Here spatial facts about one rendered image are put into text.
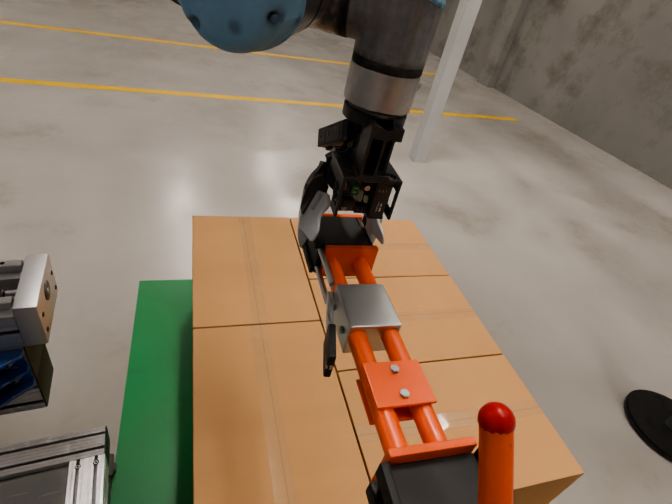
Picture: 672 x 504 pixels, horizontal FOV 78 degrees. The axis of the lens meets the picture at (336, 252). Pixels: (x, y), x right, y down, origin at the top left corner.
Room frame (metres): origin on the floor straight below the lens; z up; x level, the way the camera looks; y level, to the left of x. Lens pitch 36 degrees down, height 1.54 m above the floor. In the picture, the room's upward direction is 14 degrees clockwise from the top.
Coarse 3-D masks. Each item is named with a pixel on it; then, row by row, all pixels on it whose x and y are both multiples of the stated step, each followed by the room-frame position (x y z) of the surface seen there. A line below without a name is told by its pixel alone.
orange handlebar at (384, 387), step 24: (336, 264) 0.42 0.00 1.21; (360, 264) 0.44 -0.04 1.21; (360, 336) 0.31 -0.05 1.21; (384, 336) 0.33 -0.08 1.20; (360, 360) 0.28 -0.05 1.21; (408, 360) 0.29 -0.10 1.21; (360, 384) 0.27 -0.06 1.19; (384, 384) 0.25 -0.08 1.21; (408, 384) 0.26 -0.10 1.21; (384, 408) 0.23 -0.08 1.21; (408, 408) 0.25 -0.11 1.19; (432, 408) 0.25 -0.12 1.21; (384, 432) 0.21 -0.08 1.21; (432, 432) 0.22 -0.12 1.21
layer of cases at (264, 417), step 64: (192, 256) 1.12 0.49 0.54; (256, 256) 1.20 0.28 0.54; (384, 256) 1.40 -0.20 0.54; (256, 320) 0.90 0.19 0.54; (320, 320) 0.97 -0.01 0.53; (448, 320) 1.12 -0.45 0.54; (256, 384) 0.67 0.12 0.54; (320, 384) 0.72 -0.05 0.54; (448, 384) 0.84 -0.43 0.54; (512, 384) 0.90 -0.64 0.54; (256, 448) 0.50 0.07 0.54; (320, 448) 0.54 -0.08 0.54
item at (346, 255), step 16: (320, 224) 0.48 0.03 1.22; (336, 224) 0.49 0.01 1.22; (352, 224) 0.51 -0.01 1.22; (336, 240) 0.46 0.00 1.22; (352, 240) 0.47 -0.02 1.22; (368, 240) 0.48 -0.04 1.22; (336, 256) 0.44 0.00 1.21; (352, 256) 0.45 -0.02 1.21; (368, 256) 0.46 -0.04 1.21; (352, 272) 0.45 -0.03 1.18
